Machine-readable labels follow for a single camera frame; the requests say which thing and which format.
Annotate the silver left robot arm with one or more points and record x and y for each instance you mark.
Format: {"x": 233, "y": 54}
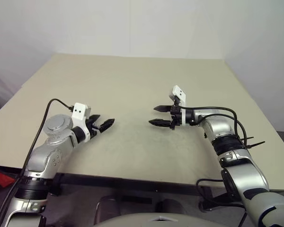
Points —
{"x": 45, "y": 156}

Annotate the black table frame bar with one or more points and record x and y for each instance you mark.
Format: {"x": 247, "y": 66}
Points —
{"x": 132, "y": 183}

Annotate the red object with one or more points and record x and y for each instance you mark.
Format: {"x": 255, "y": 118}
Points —
{"x": 4, "y": 178}

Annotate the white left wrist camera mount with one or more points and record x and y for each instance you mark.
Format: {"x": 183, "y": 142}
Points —
{"x": 80, "y": 110}

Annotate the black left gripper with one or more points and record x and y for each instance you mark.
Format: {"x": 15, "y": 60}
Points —
{"x": 92, "y": 128}

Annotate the dark rounded shape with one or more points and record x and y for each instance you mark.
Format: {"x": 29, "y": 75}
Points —
{"x": 109, "y": 205}
{"x": 170, "y": 205}

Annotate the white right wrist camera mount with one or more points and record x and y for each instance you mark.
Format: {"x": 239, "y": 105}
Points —
{"x": 178, "y": 93}

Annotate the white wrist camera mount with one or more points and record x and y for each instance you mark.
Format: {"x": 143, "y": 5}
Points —
{"x": 178, "y": 93}
{"x": 80, "y": 110}

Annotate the grey robot torso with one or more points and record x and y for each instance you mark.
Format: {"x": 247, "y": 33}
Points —
{"x": 165, "y": 221}

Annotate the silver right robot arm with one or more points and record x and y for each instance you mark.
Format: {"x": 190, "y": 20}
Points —
{"x": 246, "y": 170}

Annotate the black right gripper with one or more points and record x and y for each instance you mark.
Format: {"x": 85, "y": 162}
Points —
{"x": 176, "y": 116}

